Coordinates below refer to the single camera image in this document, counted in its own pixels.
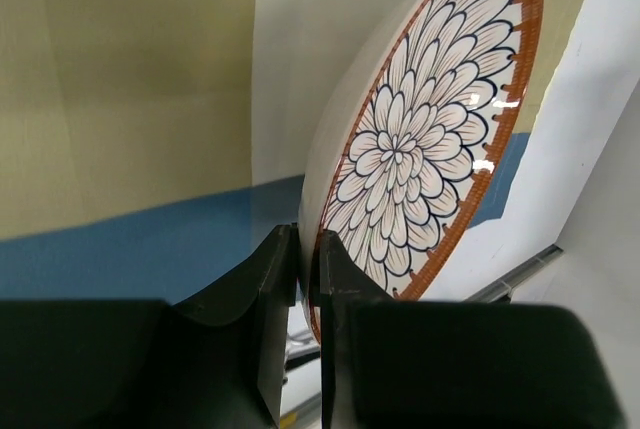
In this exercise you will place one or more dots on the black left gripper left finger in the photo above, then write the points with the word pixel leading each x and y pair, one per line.
pixel 213 360

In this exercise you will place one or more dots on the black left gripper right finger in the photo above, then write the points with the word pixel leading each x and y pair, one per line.
pixel 397 364

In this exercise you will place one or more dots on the floral ceramic plate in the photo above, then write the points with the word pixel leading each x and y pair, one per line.
pixel 409 142

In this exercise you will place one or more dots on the blue beige white placemat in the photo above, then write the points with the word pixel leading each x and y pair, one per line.
pixel 144 141

